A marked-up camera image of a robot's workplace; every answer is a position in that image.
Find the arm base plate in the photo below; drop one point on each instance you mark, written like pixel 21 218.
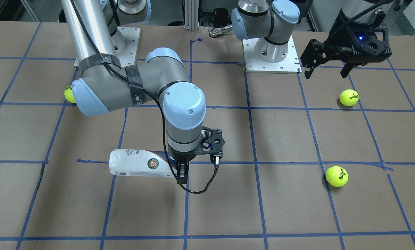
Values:
pixel 263 57
pixel 125 42

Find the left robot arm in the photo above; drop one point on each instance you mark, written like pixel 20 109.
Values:
pixel 275 22

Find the clear Wilson tennis ball can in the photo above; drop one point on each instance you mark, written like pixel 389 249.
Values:
pixel 139 163

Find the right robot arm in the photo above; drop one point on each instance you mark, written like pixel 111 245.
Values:
pixel 106 85

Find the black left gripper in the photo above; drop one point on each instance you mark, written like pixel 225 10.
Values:
pixel 340 32

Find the aluminium frame post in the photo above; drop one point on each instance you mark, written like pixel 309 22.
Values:
pixel 191 12

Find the tennis ball near left gripper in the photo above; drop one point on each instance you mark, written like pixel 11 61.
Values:
pixel 336 176

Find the tennis ball front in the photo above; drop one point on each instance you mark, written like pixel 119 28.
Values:
pixel 68 94
pixel 349 97

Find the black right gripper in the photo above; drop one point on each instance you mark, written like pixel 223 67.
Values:
pixel 178 157

